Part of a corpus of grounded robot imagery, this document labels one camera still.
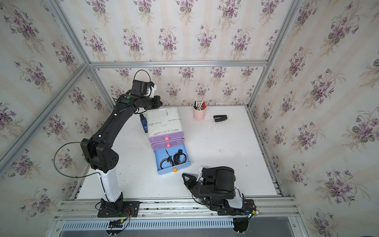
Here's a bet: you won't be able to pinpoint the aluminium mounting rail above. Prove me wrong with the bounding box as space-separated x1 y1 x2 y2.
53 197 300 221

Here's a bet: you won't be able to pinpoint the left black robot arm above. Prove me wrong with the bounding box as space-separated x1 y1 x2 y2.
80 80 162 212

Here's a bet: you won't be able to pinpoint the blue bottom drawer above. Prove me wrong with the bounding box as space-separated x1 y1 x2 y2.
154 145 191 175

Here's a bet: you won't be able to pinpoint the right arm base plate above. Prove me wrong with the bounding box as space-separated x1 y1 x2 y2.
212 198 258 217

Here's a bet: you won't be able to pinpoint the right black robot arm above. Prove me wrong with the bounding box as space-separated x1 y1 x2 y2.
182 166 258 218

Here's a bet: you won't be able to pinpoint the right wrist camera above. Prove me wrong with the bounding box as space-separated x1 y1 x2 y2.
197 166 204 180

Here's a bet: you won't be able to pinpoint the black earphones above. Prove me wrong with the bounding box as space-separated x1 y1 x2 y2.
173 149 188 166
160 150 175 169

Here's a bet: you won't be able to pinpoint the white drawer cabinet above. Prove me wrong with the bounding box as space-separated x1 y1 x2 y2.
146 107 183 137

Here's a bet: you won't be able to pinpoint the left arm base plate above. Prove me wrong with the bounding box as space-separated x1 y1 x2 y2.
97 201 140 218

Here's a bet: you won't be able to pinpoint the black stapler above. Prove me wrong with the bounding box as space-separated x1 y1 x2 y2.
213 115 228 122

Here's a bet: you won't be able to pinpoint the purple top drawer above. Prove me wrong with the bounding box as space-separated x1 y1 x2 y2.
149 131 184 144

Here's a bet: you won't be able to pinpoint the pink pen holder cup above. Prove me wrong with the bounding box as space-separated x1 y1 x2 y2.
193 101 207 121

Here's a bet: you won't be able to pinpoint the purple drawer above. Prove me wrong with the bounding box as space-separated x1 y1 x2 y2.
149 131 184 144
151 138 185 151

